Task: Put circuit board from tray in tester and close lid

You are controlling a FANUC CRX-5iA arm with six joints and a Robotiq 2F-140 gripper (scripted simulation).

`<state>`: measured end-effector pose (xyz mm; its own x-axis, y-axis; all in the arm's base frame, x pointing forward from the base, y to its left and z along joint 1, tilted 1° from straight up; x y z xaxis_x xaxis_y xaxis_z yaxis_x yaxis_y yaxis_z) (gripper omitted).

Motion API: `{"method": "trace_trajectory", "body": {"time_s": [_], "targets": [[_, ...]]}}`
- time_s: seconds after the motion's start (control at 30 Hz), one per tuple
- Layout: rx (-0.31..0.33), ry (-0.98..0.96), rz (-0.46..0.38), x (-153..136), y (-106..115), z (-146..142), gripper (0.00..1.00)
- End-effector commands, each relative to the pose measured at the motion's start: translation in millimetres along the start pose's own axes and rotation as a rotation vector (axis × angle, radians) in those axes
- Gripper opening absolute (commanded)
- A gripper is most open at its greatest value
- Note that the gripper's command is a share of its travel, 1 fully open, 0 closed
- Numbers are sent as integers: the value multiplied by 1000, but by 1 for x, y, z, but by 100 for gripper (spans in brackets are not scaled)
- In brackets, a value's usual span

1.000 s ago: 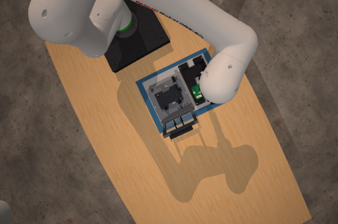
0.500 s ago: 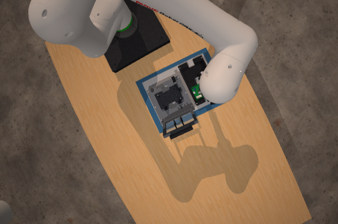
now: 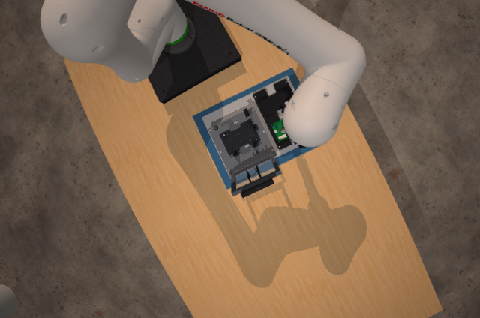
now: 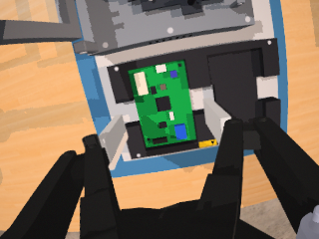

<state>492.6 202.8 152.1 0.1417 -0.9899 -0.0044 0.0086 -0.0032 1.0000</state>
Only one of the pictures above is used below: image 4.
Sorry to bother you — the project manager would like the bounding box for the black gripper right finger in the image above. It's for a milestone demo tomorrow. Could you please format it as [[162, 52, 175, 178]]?
[[182, 98, 319, 239]]

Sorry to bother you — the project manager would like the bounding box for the green circuit board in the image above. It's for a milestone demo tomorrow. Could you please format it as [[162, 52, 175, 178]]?
[[128, 60, 196, 147]]

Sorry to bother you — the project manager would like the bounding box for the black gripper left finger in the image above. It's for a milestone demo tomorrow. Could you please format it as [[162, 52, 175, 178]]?
[[0, 115, 128, 239]]

